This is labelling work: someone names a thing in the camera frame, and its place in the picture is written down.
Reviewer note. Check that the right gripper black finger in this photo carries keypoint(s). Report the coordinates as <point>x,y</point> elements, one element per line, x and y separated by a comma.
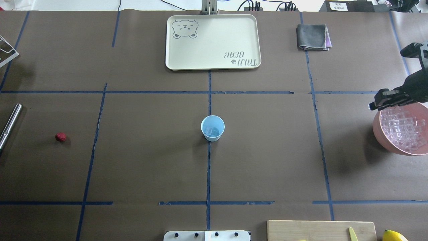
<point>386,98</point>

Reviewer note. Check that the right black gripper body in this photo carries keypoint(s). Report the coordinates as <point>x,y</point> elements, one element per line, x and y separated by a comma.
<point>416,86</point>

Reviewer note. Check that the light blue cup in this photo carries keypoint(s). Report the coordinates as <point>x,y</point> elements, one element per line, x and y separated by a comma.
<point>212,121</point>

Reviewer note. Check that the ice cubes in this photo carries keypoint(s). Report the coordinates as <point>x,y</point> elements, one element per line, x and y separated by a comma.
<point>211,132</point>

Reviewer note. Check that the red strawberry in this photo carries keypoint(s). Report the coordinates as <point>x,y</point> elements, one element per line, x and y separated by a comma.
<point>61,137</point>

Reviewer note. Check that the steel muddler rod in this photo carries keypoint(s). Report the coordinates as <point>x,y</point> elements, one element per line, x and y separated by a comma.
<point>9,126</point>

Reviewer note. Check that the pink bowl of ice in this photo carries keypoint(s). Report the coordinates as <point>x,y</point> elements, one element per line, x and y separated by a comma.
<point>402,130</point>

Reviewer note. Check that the folded grey cloth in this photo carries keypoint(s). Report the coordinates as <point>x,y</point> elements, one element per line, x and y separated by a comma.
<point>313,37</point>

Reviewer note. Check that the black box with label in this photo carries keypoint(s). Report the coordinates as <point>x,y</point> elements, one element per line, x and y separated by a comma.
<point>347,6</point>

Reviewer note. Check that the lemon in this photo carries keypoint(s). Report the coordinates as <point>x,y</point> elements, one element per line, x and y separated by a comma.
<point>390,235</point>

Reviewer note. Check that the yellow knife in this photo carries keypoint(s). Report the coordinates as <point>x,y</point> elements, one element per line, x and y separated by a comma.
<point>352,234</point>

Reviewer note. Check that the wooden cutting board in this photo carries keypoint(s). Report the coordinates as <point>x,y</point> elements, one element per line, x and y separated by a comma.
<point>319,230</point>

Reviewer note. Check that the cream bear tray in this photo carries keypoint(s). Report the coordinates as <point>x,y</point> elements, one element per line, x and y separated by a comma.
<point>212,42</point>

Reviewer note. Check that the aluminium frame post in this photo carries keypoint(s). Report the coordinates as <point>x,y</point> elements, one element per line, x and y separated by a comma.
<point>209,7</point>

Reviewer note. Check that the white camera pole base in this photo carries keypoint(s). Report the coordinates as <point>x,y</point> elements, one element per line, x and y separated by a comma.
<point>208,235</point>

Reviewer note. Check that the white wire cup rack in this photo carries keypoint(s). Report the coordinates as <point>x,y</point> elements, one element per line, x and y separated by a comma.
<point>7,52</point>

